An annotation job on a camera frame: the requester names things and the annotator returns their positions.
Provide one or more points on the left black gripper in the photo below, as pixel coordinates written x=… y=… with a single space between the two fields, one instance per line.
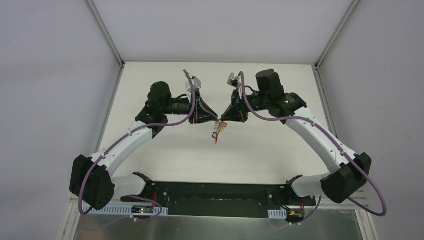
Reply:
x=194 y=108

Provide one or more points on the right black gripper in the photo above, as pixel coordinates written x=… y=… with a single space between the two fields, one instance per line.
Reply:
x=236 y=106

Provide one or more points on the red handled keyring holder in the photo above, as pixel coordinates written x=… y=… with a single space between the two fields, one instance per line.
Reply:
x=216 y=132

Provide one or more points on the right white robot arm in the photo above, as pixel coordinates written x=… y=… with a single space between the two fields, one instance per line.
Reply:
x=345 y=167

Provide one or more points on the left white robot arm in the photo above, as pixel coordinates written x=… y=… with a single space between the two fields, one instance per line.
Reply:
x=92 y=178

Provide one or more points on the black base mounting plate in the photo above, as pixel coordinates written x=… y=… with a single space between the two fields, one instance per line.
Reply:
x=222 y=200

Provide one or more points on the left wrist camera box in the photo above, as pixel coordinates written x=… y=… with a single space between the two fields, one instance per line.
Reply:
x=194 y=82

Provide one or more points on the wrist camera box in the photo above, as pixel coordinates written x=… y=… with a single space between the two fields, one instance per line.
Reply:
x=194 y=82
x=234 y=81

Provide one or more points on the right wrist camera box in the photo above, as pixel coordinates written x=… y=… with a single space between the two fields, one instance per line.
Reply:
x=234 y=81

